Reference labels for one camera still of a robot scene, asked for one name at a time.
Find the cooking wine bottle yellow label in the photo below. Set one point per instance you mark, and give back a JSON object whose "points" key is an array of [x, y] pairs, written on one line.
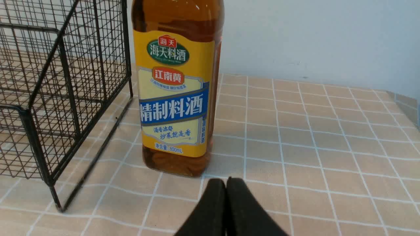
{"points": [[177, 50]]}

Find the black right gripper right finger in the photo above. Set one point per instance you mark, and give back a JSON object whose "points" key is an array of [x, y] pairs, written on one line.
{"points": [[245, 216]]}

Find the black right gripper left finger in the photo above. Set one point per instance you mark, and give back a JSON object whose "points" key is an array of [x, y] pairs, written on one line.
{"points": [[207, 218]]}

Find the black wire mesh shelf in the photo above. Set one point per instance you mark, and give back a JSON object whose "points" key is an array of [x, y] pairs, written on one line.
{"points": [[63, 63]]}

